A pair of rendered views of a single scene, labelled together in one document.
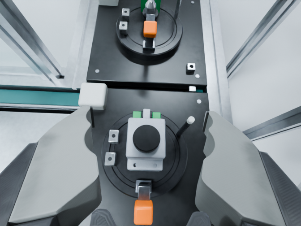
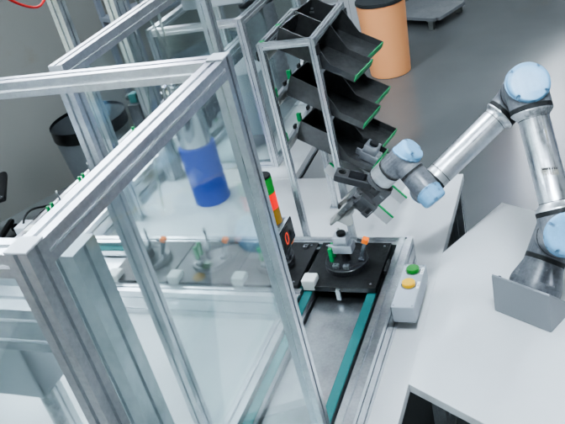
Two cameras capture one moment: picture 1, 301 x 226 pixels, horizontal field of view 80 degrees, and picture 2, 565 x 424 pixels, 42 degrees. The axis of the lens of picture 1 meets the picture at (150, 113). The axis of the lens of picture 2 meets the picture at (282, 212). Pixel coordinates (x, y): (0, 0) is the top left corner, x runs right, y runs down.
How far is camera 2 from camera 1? 2.19 m
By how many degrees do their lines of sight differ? 51
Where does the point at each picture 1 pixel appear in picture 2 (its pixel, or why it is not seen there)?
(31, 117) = (308, 324)
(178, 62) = (299, 251)
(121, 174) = (354, 266)
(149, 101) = (319, 262)
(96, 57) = not seen: hidden behind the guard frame
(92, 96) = (311, 276)
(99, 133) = (331, 278)
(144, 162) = (349, 242)
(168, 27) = not seen: hidden behind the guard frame
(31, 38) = not seen: hidden behind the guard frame
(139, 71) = (300, 266)
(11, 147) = (325, 330)
